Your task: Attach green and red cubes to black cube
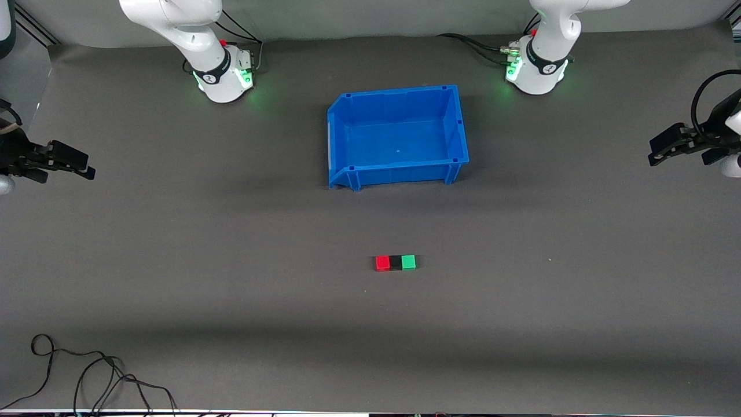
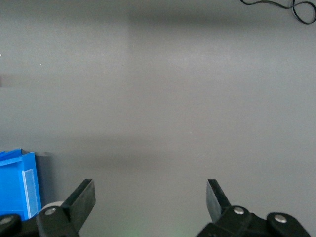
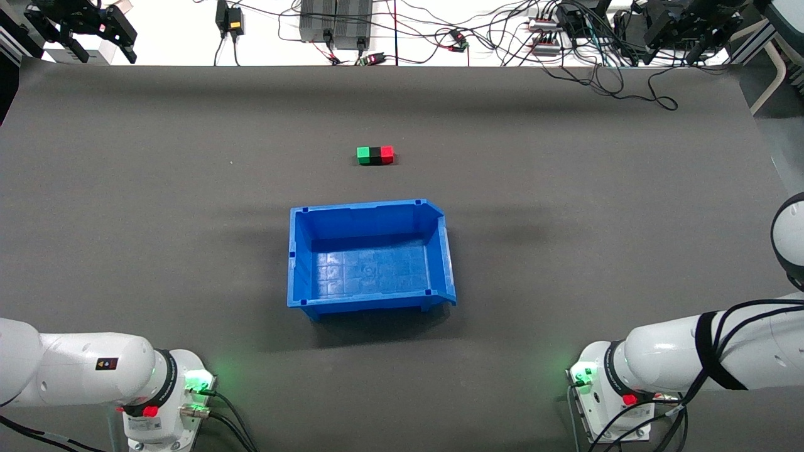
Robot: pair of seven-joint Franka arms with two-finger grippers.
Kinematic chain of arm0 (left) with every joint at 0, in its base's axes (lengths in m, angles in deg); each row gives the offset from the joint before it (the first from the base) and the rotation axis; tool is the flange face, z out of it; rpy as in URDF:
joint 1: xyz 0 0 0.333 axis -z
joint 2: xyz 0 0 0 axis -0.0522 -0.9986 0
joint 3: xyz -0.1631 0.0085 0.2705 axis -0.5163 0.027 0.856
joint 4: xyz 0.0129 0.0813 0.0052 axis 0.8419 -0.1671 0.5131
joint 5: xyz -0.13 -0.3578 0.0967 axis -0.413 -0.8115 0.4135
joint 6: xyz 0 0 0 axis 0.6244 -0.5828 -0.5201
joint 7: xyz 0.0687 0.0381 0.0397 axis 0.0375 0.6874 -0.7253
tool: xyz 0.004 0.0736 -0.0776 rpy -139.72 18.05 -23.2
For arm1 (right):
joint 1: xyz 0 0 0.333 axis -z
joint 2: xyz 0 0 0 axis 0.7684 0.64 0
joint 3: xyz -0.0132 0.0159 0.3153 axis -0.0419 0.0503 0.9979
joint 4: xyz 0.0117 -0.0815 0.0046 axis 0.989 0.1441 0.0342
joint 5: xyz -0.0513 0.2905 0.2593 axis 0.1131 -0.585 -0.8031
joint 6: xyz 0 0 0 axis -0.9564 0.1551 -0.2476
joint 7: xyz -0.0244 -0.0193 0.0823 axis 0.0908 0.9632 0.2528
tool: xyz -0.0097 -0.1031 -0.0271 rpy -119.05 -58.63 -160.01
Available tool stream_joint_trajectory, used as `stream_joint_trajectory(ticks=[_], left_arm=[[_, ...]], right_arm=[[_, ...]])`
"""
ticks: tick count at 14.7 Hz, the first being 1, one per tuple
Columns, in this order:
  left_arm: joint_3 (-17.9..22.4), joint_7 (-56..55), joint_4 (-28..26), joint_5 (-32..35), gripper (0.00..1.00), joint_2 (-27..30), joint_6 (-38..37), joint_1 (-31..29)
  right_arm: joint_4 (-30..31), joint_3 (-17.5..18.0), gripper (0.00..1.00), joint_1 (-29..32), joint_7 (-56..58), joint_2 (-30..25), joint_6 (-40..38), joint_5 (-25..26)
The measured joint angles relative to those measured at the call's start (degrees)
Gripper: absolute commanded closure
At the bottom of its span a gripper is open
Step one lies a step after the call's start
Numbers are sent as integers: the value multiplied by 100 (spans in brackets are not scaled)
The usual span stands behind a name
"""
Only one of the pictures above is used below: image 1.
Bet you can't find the blue plastic storage bin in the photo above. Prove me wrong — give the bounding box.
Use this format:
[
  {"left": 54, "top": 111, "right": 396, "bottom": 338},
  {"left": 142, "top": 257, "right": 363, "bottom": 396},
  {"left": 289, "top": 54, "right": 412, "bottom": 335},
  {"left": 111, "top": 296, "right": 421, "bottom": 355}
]
[{"left": 327, "top": 85, "right": 470, "bottom": 192}]

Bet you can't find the dark grey table mat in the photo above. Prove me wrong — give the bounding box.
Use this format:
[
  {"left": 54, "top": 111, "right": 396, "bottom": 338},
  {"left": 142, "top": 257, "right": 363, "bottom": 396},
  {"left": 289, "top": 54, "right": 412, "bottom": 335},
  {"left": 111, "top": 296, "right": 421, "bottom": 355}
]
[{"left": 0, "top": 20, "right": 741, "bottom": 413}]

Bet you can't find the black left arm wrist cable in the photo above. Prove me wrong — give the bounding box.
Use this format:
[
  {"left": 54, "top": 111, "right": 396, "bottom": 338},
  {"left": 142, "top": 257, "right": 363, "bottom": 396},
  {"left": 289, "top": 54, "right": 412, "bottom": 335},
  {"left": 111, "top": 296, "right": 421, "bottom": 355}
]
[{"left": 691, "top": 69, "right": 741, "bottom": 145}]

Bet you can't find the black arm wrist cable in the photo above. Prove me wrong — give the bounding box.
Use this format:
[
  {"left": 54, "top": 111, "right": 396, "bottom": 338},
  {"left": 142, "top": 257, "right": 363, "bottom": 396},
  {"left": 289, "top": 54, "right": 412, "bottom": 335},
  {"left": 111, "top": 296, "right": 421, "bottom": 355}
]
[
  {"left": 691, "top": 69, "right": 741, "bottom": 145},
  {"left": 0, "top": 98, "right": 24, "bottom": 131}
]

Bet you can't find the black right arm wrist cable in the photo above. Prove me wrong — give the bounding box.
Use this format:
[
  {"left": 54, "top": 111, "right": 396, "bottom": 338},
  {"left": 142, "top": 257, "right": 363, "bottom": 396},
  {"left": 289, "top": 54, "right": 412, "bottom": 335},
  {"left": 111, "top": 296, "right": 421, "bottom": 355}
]
[{"left": 0, "top": 98, "right": 24, "bottom": 131}]

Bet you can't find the thin black loose cable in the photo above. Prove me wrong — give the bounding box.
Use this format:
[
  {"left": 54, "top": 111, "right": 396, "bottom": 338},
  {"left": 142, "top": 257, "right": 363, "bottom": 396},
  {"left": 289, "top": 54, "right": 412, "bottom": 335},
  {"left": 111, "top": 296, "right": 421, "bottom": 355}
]
[
  {"left": 0, "top": 334, "right": 125, "bottom": 410},
  {"left": 74, "top": 354, "right": 177, "bottom": 417}
]

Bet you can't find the black right arm base cable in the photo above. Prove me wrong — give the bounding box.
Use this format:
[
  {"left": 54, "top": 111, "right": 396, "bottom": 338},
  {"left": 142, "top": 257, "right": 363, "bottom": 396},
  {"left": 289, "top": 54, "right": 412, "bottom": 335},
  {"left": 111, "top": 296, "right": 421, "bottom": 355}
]
[{"left": 183, "top": 9, "right": 265, "bottom": 75}]

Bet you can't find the black arm base cable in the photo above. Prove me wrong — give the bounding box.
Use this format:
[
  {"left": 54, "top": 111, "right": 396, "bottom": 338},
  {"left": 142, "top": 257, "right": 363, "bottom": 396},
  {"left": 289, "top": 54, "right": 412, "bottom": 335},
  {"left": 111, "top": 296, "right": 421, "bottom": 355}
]
[
  {"left": 436, "top": 12, "right": 542, "bottom": 65},
  {"left": 183, "top": 9, "right": 265, "bottom": 75}
]

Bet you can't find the black left arm base cable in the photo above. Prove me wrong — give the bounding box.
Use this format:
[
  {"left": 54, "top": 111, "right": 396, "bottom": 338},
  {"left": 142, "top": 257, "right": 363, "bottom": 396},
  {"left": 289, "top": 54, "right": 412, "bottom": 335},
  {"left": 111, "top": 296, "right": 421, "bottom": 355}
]
[{"left": 436, "top": 12, "right": 542, "bottom": 65}]

